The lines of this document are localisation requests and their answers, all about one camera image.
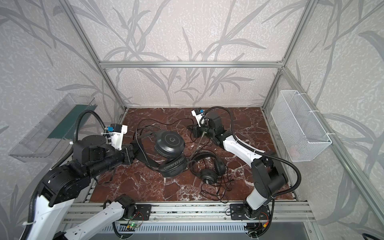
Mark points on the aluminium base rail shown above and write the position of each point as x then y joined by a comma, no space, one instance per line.
216,212

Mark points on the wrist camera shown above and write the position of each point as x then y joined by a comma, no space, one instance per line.
115,134
199,114

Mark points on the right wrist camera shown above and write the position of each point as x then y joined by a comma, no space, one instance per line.
199,114

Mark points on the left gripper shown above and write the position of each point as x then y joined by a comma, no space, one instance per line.
130,153

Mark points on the white wire mesh basket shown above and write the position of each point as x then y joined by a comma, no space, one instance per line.
303,135

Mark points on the black headphones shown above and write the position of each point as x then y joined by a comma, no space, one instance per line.
214,174
168,144

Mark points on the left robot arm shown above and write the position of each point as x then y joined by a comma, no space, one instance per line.
63,183

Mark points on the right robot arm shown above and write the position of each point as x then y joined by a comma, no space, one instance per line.
267,170

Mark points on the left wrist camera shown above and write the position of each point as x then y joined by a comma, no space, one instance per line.
115,134

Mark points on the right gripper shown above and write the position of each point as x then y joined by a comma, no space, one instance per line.
199,130

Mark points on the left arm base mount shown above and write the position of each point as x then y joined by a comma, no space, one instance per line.
139,212

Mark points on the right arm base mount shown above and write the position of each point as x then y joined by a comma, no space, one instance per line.
240,211

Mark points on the clear plastic wall bin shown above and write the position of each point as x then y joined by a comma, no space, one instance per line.
50,139

